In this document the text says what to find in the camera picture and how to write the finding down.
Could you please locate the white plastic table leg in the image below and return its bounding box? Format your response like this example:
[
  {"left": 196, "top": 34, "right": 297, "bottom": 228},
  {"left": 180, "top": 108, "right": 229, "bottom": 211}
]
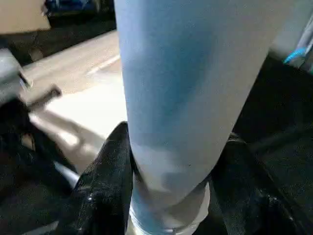
[{"left": 113, "top": 0, "right": 294, "bottom": 235}]

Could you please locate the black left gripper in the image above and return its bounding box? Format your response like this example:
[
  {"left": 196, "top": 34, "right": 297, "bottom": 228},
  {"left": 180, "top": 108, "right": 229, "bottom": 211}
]
[{"left": 0, "top": 100, "right": 76, "bottom": 199}]

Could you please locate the white plastic table top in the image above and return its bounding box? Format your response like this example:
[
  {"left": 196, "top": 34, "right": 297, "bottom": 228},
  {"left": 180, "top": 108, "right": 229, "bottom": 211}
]
[{"left": 20, "top": 29, "right": 129, "bottom": 173}]

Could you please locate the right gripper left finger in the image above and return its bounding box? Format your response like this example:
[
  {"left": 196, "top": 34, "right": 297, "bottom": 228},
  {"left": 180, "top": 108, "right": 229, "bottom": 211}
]
[{"left": 58, "top": 121, "right": 134, "bottom": 235}]

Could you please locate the black work mat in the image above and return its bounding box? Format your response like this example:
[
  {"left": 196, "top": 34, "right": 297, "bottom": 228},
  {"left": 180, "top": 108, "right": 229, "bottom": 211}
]
[{"left": 0, "top": 15, "right": 313, "bottom": 235}]

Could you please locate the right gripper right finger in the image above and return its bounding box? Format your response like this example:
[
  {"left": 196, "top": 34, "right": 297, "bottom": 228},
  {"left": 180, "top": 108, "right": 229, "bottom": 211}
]
[{"left": 210, "top": 135, "right": 313, "bottom": 235}]

